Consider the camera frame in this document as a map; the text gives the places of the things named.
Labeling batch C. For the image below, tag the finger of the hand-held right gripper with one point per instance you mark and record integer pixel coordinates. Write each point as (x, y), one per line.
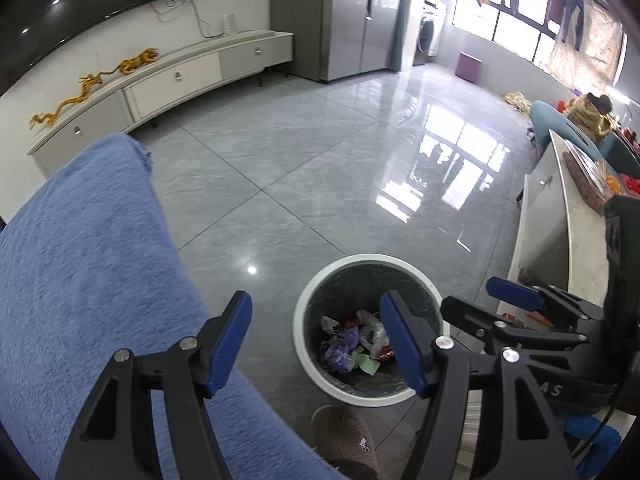
(515, 294)
(465, 312)

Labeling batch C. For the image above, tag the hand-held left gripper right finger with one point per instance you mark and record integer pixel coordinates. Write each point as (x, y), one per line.
(400, 345)

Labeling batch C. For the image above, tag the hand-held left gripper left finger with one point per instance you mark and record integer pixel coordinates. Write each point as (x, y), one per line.
(230, 345)

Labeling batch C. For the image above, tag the red orange wrapper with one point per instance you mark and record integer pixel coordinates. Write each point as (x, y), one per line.
(386, 353)

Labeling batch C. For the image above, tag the green paper scrap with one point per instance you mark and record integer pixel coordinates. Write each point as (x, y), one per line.
(367, 364)

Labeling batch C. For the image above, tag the purple wrapper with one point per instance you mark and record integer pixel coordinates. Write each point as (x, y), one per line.
(340, 352)

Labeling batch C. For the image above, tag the grey white wrapper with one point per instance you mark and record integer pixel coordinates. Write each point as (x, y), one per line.
(330, 324)

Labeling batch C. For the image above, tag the round white-rimmed trash bin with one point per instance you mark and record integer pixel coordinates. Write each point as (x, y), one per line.
(350, 285)

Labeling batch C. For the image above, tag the white coffee table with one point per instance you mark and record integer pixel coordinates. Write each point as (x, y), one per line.
(585, 250)

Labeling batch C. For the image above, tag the dark red wrapper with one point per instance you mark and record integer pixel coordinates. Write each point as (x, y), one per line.
(351, 322)

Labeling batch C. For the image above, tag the red cloth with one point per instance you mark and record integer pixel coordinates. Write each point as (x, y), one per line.
(631, 185)

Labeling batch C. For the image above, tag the pile of oranges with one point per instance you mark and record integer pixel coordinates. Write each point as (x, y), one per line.
(611, 182)

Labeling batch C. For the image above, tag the clear snack tray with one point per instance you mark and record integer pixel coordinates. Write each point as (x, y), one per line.
(585, 180)

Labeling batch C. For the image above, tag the person's brown slipper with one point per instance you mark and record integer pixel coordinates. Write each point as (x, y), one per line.
(345, 435)

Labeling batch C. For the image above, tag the teal armchair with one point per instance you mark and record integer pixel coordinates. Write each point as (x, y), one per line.
(550, 120)

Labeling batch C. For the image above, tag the yellow cloth heap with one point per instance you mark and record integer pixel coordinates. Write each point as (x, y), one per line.
(517, 102)

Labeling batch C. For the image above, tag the hanging patterned beige blanket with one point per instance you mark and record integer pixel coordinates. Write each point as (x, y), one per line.
(597, 45)

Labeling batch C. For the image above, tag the purple cube stool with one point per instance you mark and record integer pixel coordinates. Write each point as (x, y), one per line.
(470, 67)

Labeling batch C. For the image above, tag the hanging blue jeans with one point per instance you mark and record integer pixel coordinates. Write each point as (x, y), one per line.
(572, 15)

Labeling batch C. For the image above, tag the white television cabinet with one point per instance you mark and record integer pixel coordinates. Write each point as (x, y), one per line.
(170, 85)

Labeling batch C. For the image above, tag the white washing machine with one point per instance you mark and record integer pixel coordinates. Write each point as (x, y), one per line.
(430, 35)

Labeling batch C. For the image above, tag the golden dragon figurine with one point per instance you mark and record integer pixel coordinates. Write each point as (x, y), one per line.
(75, 100)

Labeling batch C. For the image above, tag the golden tiger figurine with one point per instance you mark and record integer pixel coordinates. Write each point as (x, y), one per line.
(137, 61)

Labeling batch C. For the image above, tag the silver refrigerator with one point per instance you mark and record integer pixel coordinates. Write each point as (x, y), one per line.
(345, 15)

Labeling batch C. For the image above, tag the white power strip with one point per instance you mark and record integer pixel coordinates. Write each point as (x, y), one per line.
(228, 24)

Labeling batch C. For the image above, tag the black television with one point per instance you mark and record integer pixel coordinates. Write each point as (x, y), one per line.
(75, 0)

